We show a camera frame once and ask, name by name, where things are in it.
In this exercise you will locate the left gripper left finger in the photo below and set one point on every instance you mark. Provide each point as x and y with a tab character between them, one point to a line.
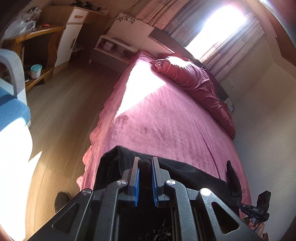
93	213

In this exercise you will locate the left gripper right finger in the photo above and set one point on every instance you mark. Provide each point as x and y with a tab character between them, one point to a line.
196	215

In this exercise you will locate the black embroidered pants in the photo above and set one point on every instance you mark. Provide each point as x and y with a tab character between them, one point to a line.
155	225

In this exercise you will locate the person right hand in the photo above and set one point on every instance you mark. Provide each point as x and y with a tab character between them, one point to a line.
257	228

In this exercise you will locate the black shoe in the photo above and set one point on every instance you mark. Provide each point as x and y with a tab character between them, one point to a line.
61	200

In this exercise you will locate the pink bed with sheet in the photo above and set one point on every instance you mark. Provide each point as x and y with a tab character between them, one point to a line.
149	114

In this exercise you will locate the red crumpled duvet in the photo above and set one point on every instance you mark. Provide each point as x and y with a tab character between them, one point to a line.
197	83

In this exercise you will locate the blue grey chair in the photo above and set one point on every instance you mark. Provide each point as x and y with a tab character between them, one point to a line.
13	96

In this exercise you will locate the teal white small container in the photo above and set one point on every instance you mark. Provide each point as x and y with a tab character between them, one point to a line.
35	71

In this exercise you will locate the dark bed headboard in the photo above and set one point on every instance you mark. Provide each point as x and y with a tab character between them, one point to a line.
168	42

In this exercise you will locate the white bedside shelf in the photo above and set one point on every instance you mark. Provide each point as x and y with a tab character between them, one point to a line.
113	53

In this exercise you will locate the patterned window curtains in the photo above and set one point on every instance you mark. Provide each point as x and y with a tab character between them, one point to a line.
217	33

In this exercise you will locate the wooden side table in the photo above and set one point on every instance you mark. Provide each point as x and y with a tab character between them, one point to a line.
37	47

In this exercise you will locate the white and wood cabinet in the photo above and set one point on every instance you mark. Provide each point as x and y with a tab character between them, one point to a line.
82	27

